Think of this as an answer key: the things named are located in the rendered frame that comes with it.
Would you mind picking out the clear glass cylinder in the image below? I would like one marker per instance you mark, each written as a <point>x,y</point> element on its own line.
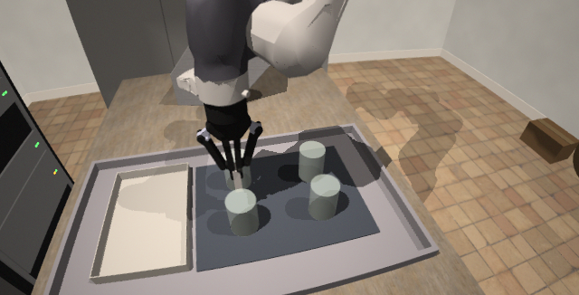
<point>323,196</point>
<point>246,180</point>
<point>242,212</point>
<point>311,160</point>

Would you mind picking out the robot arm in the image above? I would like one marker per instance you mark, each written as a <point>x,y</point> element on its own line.
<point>224,34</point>

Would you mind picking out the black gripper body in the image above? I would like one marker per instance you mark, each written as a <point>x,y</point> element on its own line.
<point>227,117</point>

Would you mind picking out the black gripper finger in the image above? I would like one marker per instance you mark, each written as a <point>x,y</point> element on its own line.
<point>203,137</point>
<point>240,162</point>

